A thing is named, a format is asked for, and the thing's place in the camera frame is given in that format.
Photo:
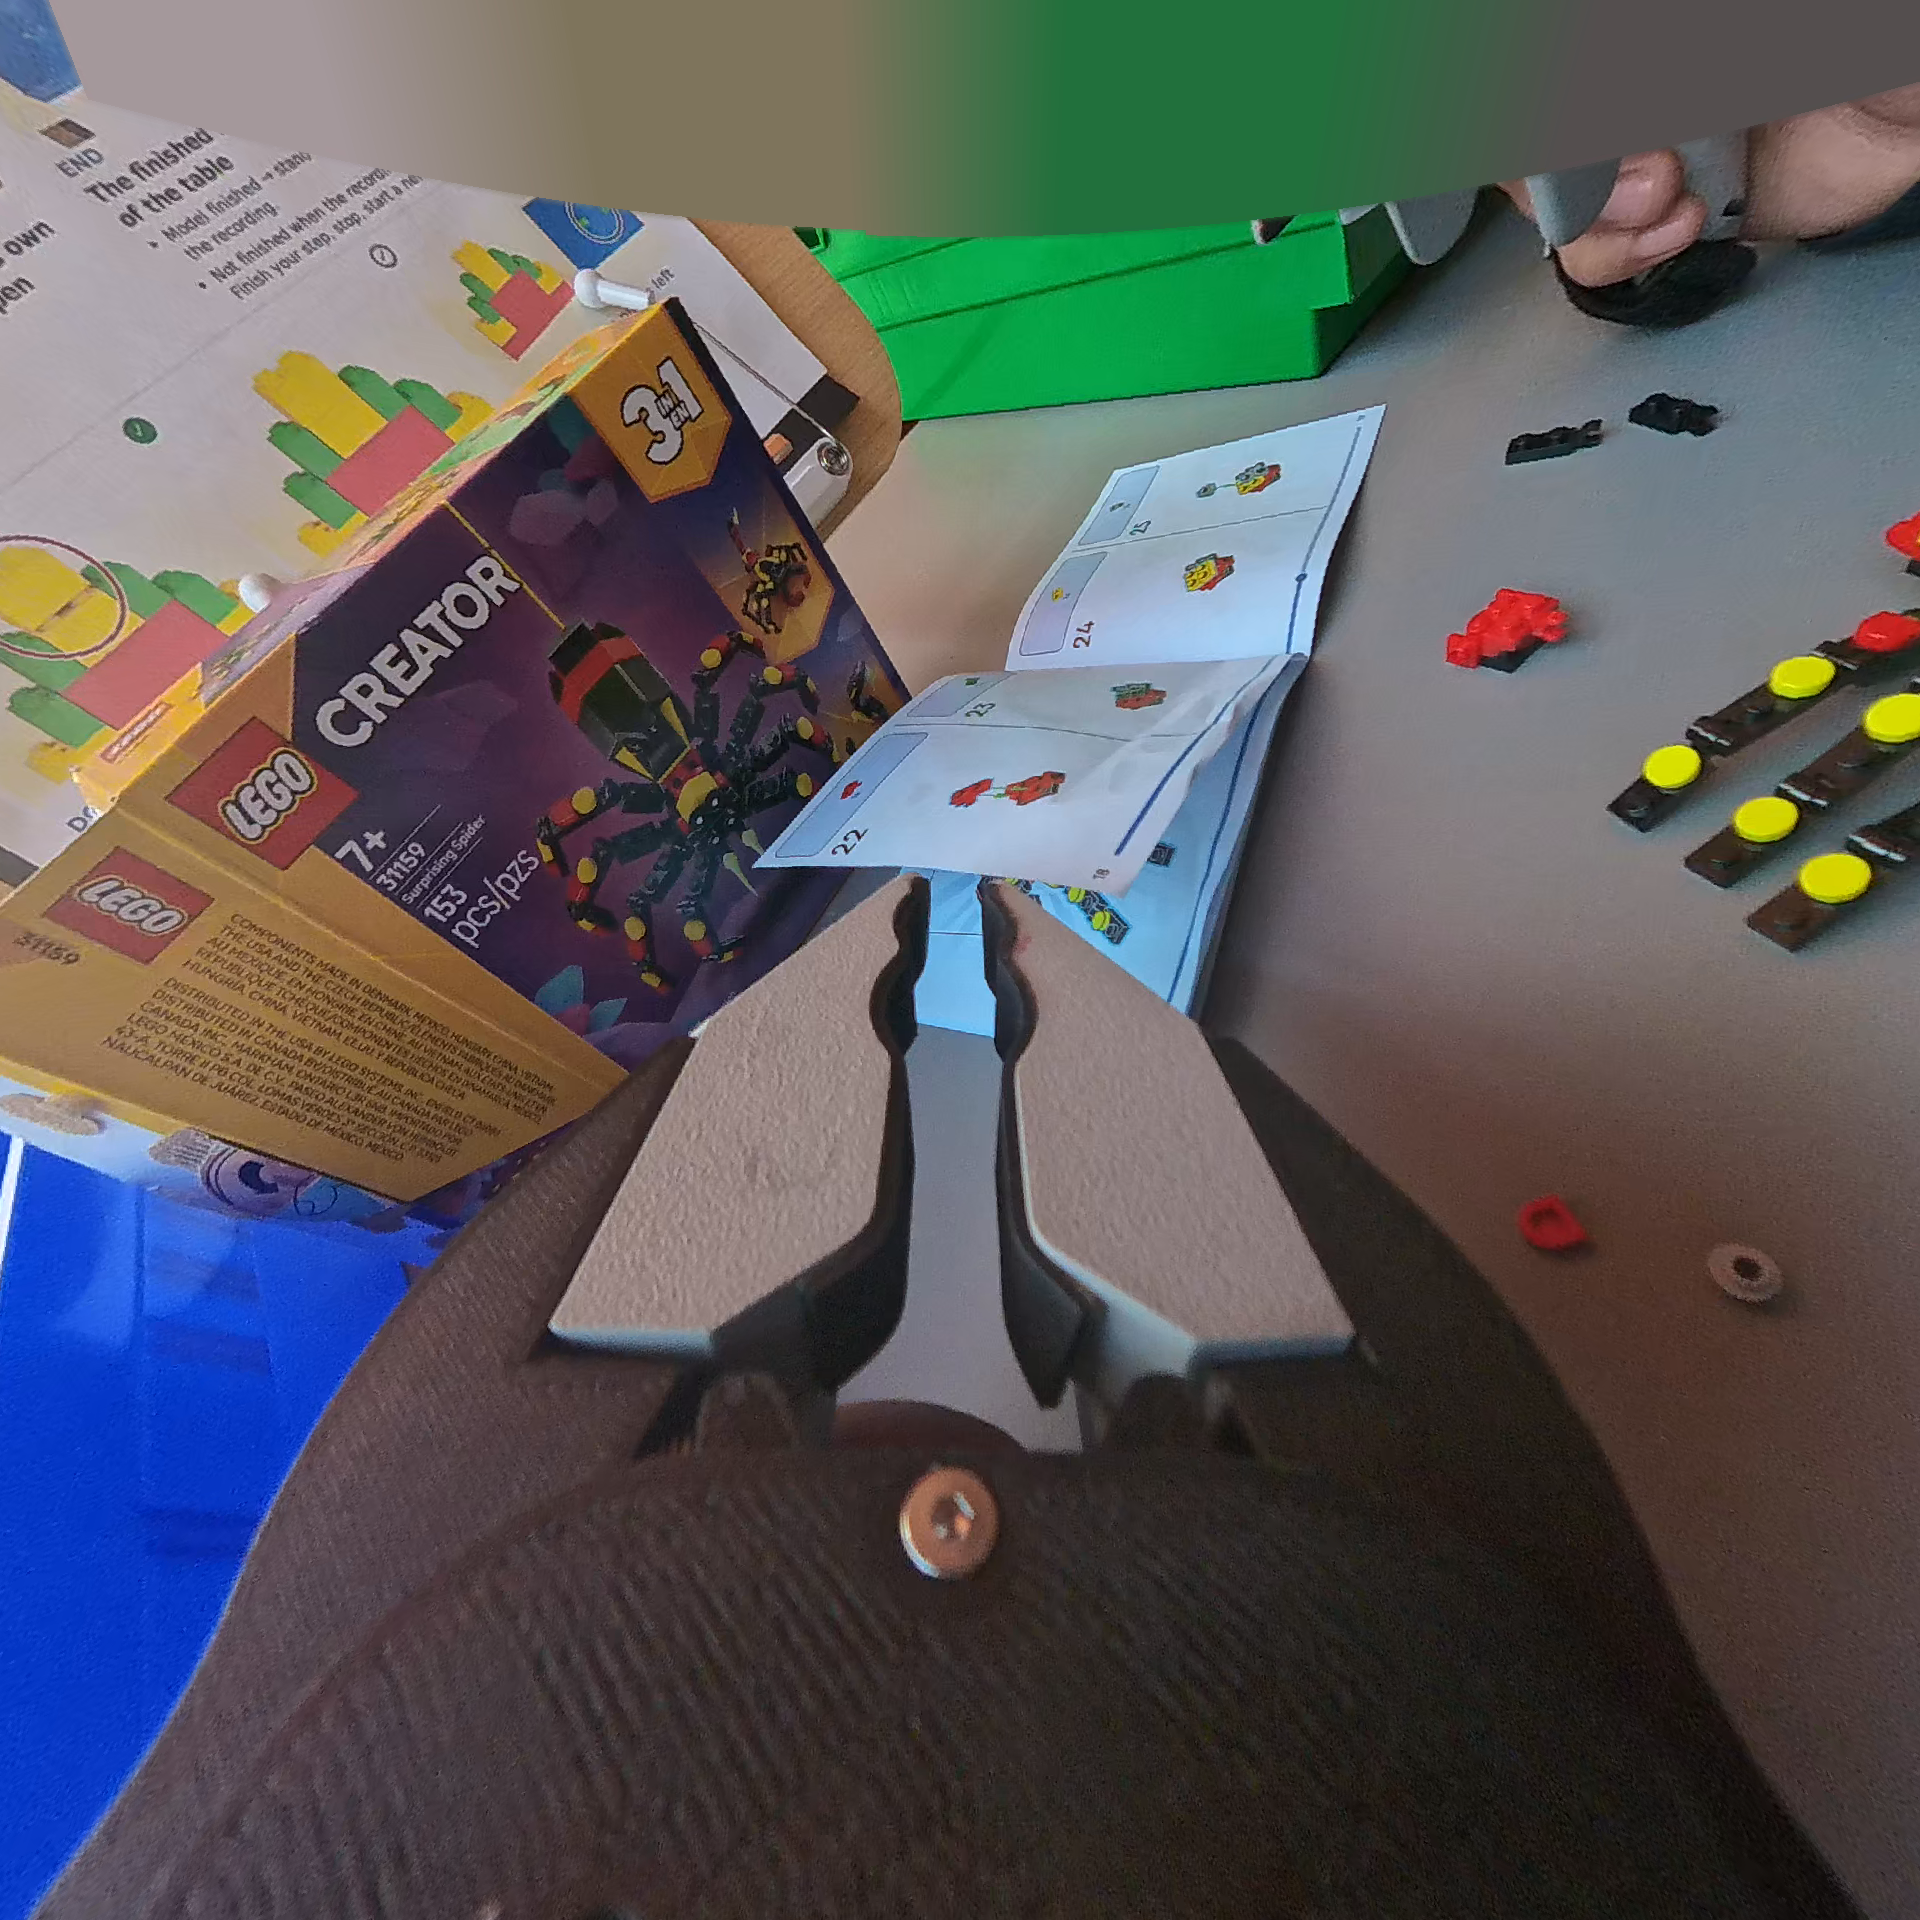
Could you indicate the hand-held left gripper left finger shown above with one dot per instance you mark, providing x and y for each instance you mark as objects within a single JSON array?
[{"x": 721, "y": 1154}]

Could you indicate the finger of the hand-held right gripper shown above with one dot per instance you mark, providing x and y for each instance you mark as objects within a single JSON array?
[
  {"x": 1434, "y": 223},
  {"x": 1273, "y": 229}
]

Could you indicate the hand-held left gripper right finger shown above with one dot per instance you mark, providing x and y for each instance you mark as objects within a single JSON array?
[{"x": 1172, "y": 1154}]

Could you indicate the lego instruction booklet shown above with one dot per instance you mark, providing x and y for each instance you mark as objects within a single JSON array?
[{"x": 1201, "y": 555}]

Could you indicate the small black lego piece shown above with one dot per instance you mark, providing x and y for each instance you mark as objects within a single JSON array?
[
  {"x": 1553, "y": 442},
  {"x": 1675, "y": 417}
]

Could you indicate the tiny red lego piece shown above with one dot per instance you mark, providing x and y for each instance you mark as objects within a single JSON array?
[{"x": 1550, "y": 1224}]

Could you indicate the purple yellow lego box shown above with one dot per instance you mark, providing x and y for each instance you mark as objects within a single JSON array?
[{"x": 452, "y": 795}]

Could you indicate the lego spider legs assembly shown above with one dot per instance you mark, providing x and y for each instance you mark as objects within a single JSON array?
[{"x": 1787, "y": 779}]

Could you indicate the grey round lego piece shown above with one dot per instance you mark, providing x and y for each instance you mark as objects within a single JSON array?
[{"x": 1748, "y": 1274}]

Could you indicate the person's right hand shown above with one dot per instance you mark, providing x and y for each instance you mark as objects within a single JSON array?
[{"x": 1838, "y": 159}]

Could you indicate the green plastic bin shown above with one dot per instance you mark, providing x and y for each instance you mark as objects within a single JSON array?
[{"x": 1110, "y": 315}]

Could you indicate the wooden clipboard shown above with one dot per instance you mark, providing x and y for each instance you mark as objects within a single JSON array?
[{"x": 862, "y": 360}]

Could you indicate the metal clipboard clip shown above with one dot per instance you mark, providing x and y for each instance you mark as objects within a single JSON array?
[{"x": 820, "y": 451}]

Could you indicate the printed instruction sheet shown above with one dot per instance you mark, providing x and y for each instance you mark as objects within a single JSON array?
[{"x": 226, "y": 284}]

